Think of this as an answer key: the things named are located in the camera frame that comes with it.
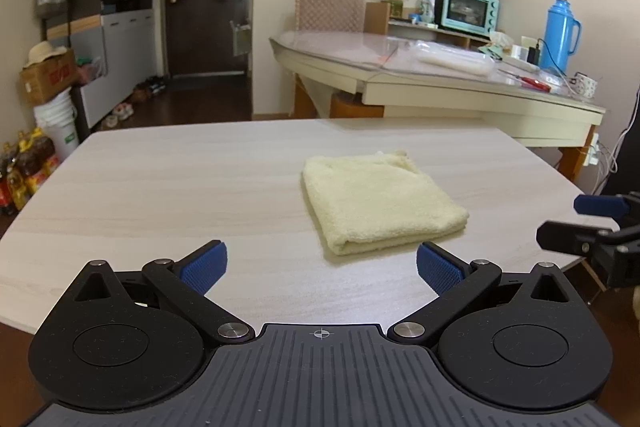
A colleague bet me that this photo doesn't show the cluster of oil bottles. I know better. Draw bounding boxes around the cluster of oil bottles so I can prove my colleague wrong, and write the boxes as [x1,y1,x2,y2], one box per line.
[0,129,59,217]

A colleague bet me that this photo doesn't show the red handled scissors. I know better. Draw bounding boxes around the red handled scissors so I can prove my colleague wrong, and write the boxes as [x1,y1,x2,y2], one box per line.
[514,75,554,93]

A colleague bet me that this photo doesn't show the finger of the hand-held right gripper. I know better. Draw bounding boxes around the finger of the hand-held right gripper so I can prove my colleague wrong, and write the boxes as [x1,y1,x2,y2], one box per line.
[536,220,640,259]
[573,192,640,219]

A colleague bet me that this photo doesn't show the row of shoes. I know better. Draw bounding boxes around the row of shoes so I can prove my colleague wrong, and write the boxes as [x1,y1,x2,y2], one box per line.
[99,76,169,132]

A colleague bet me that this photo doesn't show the cream terry towel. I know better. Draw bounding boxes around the cream terry towel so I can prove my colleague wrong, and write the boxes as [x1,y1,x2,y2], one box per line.
[301,149,471,257]

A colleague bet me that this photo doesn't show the grey white hallway cabinet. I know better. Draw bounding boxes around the grey white hallway cabinet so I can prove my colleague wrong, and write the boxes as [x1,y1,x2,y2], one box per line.
[42,0,161,130]

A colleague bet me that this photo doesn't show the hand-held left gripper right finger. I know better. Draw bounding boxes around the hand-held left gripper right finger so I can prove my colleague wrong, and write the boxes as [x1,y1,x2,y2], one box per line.
[389,240,577,346]

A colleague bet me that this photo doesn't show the pile of colourful bags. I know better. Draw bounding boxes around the pile of colourful bags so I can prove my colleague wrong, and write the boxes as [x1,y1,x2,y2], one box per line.
[74,54,109,84]

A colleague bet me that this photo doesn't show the blue thermos flask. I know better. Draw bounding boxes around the blue thermos flask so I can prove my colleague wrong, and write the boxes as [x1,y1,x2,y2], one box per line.
[542,0,584,76]

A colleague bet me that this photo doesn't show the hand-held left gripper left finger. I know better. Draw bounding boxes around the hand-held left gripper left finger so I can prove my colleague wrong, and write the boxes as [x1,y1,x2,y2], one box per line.
[65,240,255,344]

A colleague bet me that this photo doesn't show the clear wall-mounted holder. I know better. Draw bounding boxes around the clear wall-mounted holder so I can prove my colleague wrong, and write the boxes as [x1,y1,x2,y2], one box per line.
[229,20,251,58]

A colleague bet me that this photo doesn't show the low wooden shelf riser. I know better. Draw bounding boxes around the low wooden shelf riser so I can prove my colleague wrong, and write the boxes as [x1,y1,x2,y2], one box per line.
[387,19,494,50]

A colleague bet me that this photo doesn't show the black power cable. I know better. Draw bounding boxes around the black power cable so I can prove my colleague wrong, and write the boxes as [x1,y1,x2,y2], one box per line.
[537,39,577,94]

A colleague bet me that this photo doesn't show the white cables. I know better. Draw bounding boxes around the white cables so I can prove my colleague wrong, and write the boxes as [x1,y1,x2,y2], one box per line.
[593,126,632,174]

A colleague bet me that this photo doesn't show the white plastic bucket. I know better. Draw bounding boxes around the white plastic bucket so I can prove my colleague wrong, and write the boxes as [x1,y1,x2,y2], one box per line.
[32,88,81,163]

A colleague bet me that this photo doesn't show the quilted beige chair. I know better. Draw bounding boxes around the quilted beige chair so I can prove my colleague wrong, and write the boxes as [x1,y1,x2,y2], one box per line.
[294,0,367,33]

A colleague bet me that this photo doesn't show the straw hat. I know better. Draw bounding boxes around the straw hat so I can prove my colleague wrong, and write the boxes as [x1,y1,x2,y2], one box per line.
[22,40,69,69]

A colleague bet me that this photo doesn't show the mint green toaster oven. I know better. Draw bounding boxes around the mint green toaster oven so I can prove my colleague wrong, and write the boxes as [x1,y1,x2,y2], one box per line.
[439,0,501,36]

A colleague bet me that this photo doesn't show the brown cardboard box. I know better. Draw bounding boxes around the brown cardboard box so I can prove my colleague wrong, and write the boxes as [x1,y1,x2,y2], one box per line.
[19,49,79,106]

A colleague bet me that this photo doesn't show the clear plastic bag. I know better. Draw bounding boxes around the clear plastic bag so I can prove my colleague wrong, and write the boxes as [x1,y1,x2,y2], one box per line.
[414,41,497,80]

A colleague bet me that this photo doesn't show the brown wooden box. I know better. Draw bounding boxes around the brown wooden box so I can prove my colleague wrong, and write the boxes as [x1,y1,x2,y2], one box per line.
[363,1,392,36]

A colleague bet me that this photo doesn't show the white patterned mug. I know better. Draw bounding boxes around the white patterned mug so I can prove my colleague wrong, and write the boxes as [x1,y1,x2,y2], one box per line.
[569,71,599,99]

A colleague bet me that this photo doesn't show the white wall socket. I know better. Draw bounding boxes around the white wall socket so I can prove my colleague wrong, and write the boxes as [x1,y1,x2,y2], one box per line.
[582,134,601,168]

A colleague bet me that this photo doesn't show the white power strip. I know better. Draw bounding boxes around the white power strip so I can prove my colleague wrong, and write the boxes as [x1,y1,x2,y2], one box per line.
[499,56,542,74]

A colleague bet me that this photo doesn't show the cream dining table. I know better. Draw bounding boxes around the cream dining table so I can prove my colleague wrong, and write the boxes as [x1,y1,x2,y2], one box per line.
[269,29,607,181]

